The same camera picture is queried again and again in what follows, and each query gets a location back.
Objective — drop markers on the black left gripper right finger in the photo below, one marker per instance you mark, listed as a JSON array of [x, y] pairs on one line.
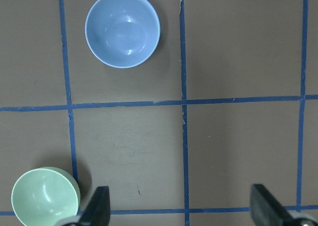
[[265, 210]]

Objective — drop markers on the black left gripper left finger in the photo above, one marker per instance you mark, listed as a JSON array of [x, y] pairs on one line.
[[97, 212]]

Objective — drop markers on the green bowl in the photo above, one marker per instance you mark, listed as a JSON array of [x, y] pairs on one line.
[[44, 196]]

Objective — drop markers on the blue bowl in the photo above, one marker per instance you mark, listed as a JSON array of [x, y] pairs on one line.
[[122, 33]]

